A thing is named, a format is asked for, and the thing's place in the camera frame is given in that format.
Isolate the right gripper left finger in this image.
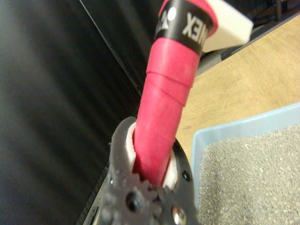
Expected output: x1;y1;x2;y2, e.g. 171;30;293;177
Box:
100;116;163;225

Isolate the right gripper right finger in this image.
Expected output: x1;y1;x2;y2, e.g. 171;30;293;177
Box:
153;140;200;225

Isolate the white scoop with red handle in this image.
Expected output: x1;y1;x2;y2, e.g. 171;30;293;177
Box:
130;0;255;188

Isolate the blue litter tray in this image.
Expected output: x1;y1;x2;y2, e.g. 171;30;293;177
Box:
189;101;300;225

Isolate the black curtain stand pole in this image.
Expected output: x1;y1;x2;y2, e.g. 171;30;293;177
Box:
78;0;143;94

